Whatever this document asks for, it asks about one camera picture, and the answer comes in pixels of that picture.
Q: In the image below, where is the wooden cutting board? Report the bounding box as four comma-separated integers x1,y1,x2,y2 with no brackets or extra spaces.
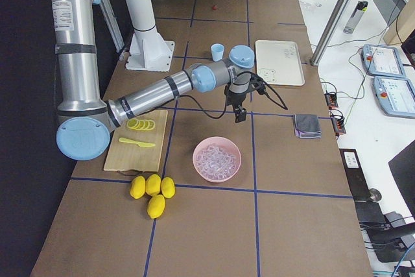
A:
104,110,168,173

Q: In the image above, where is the lower teach pendant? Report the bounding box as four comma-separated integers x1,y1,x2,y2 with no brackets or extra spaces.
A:
373,76,414,119

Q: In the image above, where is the aluminium frame post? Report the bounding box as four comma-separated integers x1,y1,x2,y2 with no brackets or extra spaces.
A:
310,0,350,66

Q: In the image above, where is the whole lemon middle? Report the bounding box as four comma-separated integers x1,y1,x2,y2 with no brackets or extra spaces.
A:
145,174,161,197

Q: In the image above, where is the clear water bottle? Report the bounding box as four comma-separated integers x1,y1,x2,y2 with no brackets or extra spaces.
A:
343,1,368,34

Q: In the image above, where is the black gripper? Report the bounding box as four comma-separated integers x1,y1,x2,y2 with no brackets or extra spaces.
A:
224,73,265,123

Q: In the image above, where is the whole lemon far left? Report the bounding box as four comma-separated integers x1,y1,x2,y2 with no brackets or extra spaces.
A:
129,176,146,199

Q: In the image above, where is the grey folded cloth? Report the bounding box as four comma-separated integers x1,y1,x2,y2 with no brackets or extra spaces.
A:
293,114,322,139

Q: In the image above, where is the whole lemon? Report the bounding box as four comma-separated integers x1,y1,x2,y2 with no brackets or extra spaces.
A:
147,195,166,219
161,176,176,199
129,176,146,199
145,174,161,197

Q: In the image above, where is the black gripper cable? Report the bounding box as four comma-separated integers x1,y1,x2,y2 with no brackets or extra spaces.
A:
180,71,289,119

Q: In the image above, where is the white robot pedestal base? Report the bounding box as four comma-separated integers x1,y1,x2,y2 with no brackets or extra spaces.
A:
125,0,175,72

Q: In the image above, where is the yellow plastic knife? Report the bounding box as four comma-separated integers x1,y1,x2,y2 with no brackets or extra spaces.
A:
119,137,156,148

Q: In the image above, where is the teach pendant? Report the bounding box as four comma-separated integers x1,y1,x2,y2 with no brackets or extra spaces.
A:
361,44,406,78
373,76,414,119

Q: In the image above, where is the whole lemon right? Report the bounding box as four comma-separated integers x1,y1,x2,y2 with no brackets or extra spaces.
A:
161,176,176,199

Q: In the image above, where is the pink bowl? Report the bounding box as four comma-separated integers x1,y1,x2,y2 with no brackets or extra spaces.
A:
193,136,242,183

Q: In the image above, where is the cream bear tray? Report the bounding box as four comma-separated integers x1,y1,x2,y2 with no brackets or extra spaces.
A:
255,40,305,86

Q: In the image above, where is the whole lemon front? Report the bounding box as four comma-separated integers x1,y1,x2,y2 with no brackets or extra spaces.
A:
147,195,166,219

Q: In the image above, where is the clear ice cubes pile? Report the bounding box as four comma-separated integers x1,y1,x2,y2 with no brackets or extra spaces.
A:
196,145,237,180

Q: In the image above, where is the upper teach pendant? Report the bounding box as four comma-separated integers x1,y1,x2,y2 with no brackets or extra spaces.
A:
361,44,406,78

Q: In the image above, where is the lemon slices row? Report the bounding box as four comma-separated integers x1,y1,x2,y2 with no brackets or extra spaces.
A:
126,118,156,131

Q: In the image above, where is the light blue plastic cup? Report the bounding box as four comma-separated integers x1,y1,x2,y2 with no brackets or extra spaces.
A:
211,43,224,62

